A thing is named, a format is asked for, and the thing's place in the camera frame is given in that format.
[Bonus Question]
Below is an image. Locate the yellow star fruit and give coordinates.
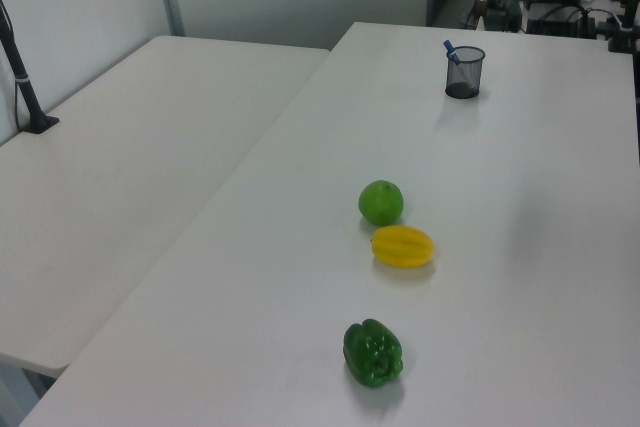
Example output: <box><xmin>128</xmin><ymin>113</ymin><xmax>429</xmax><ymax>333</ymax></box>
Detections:
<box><xmin>370</xmin><ymin>225</ymin><xmax>435</xmax><ymax>269</ymax></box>

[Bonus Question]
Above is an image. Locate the black clamp camera stand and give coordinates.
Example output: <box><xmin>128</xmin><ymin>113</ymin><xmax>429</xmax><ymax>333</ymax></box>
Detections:
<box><xmin>607</xmin><ymin>0</ymin><xmax>640</xmax><ymax>54</ymax></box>

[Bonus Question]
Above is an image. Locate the green bell pepper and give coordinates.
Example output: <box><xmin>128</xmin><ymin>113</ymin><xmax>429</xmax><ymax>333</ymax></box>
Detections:
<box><xmin>342</xmin><ymin>317</ymin><xmax>404</xmax><ymax>389</ymax></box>

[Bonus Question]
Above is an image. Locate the white side table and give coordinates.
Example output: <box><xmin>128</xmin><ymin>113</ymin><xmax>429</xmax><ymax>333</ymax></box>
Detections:
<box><xmin>0</xmin><ymin>35</ymin><xmax>331</xmax><ymax>379</ymax></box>

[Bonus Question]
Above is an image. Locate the black camera stand pole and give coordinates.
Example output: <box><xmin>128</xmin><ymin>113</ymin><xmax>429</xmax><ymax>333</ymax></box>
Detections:
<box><xmin>0</xmin><ymin>0</ymin><xmax>60</xmax><ymax>135</ymax></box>

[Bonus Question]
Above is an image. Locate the black mesh pen cup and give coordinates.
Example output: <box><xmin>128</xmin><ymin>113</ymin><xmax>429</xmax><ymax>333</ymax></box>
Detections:
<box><xmin>444</xmin><ymin>45</ymin><xmax>487</xmax><ymax>100</ymax></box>

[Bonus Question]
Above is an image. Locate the round green fruit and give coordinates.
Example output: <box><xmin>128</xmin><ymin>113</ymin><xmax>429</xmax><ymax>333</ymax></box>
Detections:
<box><xmin>357</xmin><ymin>179</ymin><xmax>405</xmax><ymax>227</ymax></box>

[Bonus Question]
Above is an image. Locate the dark green box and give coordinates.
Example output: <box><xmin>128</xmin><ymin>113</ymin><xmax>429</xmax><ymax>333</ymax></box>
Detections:
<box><xmin>483</xmin><ymin>0</ymin><xmax>522</xmax><ymax>32</ymax></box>

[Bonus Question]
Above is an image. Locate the black electronics box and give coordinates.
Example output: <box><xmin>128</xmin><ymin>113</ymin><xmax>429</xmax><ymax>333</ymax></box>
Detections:
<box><xmin>526</xmin><ymin>16</ymin><xmax>597</xmax><ymax>39</ymax></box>

